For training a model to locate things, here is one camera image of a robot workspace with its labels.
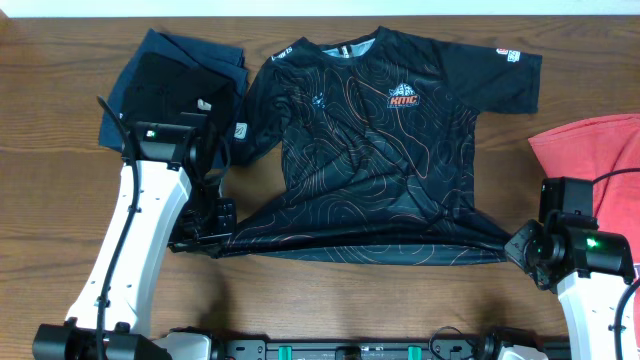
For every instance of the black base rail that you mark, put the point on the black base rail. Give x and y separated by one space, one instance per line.
446 343

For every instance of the folded black garment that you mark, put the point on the folded black garment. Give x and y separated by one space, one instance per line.
161 89

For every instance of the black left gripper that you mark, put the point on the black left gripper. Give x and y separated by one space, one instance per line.
201 232

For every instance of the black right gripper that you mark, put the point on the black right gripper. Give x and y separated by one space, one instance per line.
516 246

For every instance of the folded navy blue garment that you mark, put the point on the folded navy blue garment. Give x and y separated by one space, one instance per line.
223 59

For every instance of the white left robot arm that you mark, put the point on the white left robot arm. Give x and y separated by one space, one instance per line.
165 202

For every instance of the red t-shirt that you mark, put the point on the red t-shirt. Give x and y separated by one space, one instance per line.
604 149

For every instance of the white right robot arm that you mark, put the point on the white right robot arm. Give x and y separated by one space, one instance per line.
592 274

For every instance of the black patterned sports jersey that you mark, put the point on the black patterned sports jersey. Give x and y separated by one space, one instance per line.
377 141

